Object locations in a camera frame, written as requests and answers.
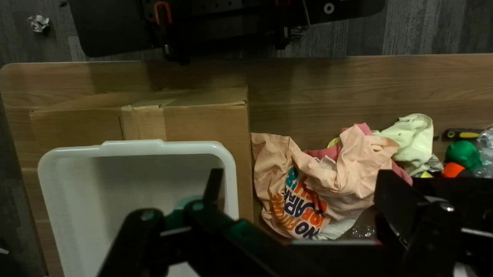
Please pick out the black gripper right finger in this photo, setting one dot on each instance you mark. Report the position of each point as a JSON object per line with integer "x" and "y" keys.
{"x": 406, "y": 215}

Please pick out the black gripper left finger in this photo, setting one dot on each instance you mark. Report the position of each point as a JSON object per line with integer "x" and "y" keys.
{"x": 215, "y": 186}

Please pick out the pale whitish cloth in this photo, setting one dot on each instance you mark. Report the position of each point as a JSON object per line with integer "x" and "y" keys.
{"x": 411, "y": 140}

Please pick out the peach printed cloth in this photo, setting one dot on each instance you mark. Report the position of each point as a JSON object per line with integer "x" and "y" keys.
{"x": 287, "y": 169}

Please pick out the tall cardboard box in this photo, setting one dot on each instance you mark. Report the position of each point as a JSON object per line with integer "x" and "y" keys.
{"x": 206, "y": 123}

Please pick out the low cardboard box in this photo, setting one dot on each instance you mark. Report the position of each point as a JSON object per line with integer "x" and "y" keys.
{"x": 78, "y": 125}

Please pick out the small orange tool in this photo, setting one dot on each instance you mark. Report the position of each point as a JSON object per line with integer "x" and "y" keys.
{"x": 452, "y": 169}

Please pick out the white plastic bin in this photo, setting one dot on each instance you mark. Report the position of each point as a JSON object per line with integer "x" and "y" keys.
{"x": 102, "y": 189}

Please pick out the black robot mounting stand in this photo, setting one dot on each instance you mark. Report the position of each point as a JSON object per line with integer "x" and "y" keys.
{"x": 232, "y": 25}

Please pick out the crumpled silver foil ball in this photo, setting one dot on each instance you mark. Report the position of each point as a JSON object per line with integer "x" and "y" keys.
{"x": 39, "y": 23}

